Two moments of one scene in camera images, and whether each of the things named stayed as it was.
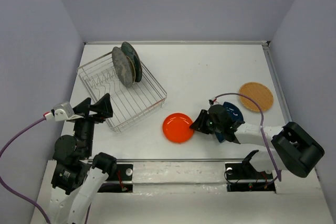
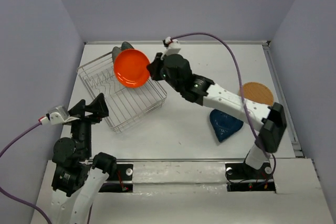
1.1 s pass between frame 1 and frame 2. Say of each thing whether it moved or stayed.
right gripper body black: moved
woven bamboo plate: stayed
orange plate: moved
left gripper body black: stayed
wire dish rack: stayed
